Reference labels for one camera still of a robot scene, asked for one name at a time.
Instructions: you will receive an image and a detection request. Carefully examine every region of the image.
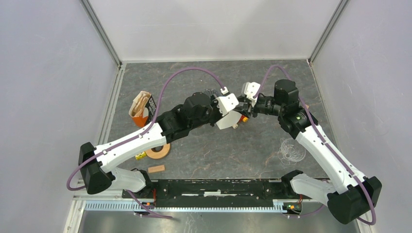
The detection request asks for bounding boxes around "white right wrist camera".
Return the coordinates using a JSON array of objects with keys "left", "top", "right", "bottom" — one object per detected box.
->
[{"left": 241, "top": 82, "right": 261, "bottom": 107}]

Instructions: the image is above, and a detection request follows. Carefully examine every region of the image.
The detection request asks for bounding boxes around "clear glass coffee dripper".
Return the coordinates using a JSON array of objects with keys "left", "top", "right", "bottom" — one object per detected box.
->
[{"left": 277, "top": 138, "right": 307, "bottom": 166}]

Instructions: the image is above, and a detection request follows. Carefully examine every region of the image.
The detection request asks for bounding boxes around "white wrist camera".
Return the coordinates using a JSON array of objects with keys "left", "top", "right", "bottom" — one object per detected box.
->
[
  {"left": 216, "top": 87, "right": 239, "bottom": 116},
  {"left": 241, "top": 82, "right": 261, "bottom": 107}
]

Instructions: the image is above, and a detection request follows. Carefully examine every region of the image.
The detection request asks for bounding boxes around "yellow green toy cube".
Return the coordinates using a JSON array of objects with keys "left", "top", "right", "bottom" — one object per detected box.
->
[{"left": 135, "top": 152, "right": 147, "bottom": 160}]

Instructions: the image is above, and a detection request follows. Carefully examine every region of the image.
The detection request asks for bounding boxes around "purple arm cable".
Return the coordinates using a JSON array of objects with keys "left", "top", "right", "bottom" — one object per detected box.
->
[
  {"left": 254, "top": 65, "right": 377, "bottom": 226},
  {"left": 67, "top": 67, "right": 227, "bottom": 220}
]

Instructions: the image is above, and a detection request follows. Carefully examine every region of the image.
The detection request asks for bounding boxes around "red toy brick car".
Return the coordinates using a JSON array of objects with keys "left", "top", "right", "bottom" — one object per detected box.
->
[{"left": 232, "top": 115, "right": 249, "bottom": 129}]

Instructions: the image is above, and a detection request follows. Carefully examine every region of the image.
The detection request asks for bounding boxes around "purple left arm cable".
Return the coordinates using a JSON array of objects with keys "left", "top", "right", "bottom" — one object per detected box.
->
[{"left": 67, "top": 67, "right": 227, "bottom": 220}]

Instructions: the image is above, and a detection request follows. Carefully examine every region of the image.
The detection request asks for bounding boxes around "orange black coffee filter box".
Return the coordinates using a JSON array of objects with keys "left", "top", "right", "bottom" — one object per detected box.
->
[{"left": 128, "top": 91, "right": 156, "bottom": 128}]

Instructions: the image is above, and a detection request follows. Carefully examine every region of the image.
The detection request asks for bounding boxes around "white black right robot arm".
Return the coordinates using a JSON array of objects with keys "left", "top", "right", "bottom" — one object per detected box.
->
[{"left": 238, "top": 79, "right": 382, "bottom": 225}]

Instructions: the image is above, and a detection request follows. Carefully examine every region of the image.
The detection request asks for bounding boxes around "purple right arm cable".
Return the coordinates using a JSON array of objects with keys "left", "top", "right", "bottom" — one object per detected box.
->
[{"left": 254, "top": 65, "right": 377, "bottom": 226}]

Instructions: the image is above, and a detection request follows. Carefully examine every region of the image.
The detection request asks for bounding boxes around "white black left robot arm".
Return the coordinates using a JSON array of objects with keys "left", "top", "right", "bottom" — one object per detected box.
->
[{"left": 76, "top": 91, "right": 233, "bottom": 198}]

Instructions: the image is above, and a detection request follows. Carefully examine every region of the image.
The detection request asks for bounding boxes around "grey ribbed coffee dripper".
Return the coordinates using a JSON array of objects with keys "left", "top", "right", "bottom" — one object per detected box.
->
[{"left": 203, "top": 89, "right": 222, "bottom": 98}]

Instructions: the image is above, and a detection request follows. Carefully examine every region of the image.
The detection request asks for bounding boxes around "white paper coffee filter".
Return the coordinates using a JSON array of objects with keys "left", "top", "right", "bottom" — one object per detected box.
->
[{"left": 216, "top": 111, "right": 242, "bottom": 130}]

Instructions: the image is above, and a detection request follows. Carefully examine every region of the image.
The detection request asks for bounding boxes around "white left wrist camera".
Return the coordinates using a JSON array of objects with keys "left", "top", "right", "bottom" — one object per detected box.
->
[{"left": 216, "top": 87, "right": 239, "bottom": 116}]

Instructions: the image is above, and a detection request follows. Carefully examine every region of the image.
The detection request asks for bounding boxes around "wooden ring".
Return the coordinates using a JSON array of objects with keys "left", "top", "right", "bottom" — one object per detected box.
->
[{"left": 145, "top": 143, "right": 172, "bottom": 160}]

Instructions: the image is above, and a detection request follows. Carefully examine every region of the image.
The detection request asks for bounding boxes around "small wooden rectangular block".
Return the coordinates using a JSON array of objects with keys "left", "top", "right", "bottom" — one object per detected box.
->
[{"left": 147, "top": 165, "right": 166, "bottom": 173}]

